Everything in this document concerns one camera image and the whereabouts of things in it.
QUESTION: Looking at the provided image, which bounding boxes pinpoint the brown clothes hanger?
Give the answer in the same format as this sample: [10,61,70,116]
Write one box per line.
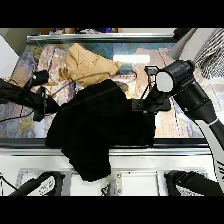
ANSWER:
[49,70,122,111]

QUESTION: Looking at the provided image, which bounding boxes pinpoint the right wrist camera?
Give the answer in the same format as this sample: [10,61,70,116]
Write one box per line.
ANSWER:
[139,65,162,102]

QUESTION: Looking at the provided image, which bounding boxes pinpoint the silver frame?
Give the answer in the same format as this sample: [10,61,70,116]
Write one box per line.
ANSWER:
[0,33,224,197]

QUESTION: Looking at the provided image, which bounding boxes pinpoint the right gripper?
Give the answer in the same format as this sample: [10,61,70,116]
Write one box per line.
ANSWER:
[131,95,173,115]

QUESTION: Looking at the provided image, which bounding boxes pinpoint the black garment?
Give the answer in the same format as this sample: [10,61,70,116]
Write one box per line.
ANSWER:
[44,78,156,183]

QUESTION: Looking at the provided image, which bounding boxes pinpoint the grey garment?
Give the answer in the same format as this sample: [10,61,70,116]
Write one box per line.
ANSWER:
[167,27,218,62]

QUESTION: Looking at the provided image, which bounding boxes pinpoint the tan garment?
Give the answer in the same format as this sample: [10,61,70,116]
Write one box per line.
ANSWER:
[59,42,124,89]

